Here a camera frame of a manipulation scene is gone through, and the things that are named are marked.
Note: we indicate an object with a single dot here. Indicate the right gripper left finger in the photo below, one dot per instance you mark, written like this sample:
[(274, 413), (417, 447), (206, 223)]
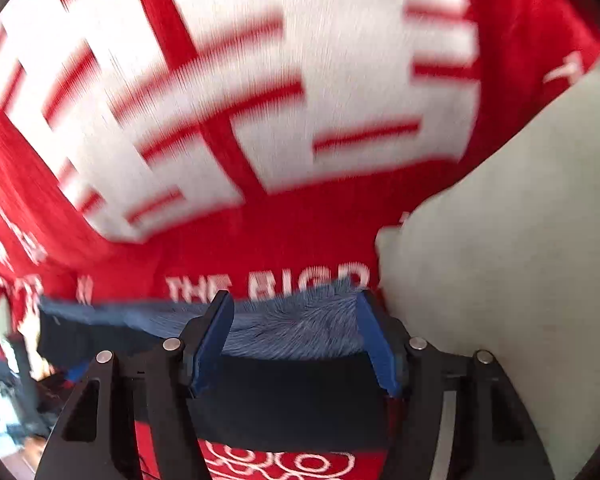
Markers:
[(95, 436)]

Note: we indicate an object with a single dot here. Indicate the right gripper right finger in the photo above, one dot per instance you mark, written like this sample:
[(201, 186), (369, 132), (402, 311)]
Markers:
[(493, 434)]

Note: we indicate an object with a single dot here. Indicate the black pants patterned waistband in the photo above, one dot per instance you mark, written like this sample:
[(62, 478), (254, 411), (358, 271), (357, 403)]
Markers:
[(293, 375)]

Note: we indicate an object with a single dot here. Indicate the white pillow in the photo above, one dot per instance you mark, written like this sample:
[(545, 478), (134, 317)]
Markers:
[(508, 259)]

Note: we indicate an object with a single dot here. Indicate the red blanket white characters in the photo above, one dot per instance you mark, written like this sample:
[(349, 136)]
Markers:
[(171, 149)]

